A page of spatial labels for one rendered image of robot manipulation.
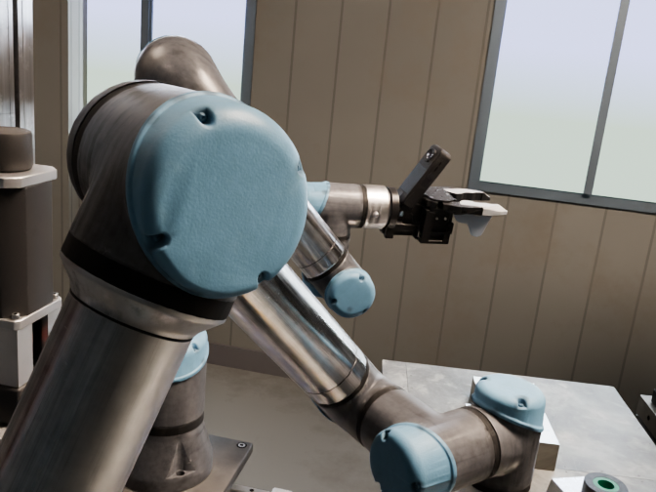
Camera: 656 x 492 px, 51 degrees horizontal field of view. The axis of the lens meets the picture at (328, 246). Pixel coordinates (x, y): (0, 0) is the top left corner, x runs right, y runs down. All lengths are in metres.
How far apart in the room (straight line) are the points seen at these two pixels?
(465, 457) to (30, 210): 0.51
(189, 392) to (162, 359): 0.60
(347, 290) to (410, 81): 2.39
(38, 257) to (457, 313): 2.89
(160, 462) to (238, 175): 0.73
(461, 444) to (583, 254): 2.81
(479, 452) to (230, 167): 0.42
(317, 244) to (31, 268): 0.41
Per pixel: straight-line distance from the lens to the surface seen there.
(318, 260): 1.02
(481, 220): 1.23
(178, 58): 0.97
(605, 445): 1.95
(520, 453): 0.76
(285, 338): 0.67
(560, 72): 3.33
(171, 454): 1.08
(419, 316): 3.55
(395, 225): 1.20
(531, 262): 3.46
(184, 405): 1.06
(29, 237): 0.79
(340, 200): 1.14
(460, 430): 0.71
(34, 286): 0.82
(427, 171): 1.18
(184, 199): 0.40
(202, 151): 0.40
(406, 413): 0.72
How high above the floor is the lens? 1.68
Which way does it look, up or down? 15 degrees down
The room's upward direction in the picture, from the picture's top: 6 degrees clockwise
